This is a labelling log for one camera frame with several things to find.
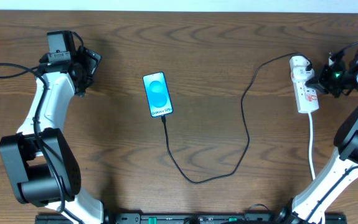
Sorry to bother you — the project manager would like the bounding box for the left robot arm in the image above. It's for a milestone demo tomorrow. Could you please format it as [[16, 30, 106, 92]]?
[[0, 30, 111, 223]]

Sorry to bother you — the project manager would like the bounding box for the blue Samsung Galaxy smartphone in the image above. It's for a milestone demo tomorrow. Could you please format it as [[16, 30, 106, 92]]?
[[143, 72, 174, 118]]

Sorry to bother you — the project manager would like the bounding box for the white power strip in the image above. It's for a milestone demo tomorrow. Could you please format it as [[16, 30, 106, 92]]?
[[289, 55, 320, 114]]

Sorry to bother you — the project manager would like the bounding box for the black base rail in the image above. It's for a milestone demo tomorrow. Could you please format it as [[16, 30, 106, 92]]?
[[34, 212, 347, 224]]

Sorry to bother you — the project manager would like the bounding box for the black USB charging cable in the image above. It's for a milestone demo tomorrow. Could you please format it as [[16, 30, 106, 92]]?
[[161, 52, 313, 185]]

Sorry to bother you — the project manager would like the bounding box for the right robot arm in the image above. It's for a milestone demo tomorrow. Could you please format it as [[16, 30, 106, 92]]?
[[275, 42, 358, 223]]

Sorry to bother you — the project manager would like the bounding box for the white USB charger adapter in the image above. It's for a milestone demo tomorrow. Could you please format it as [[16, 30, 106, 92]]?
[[290, 55, 314, 83]]

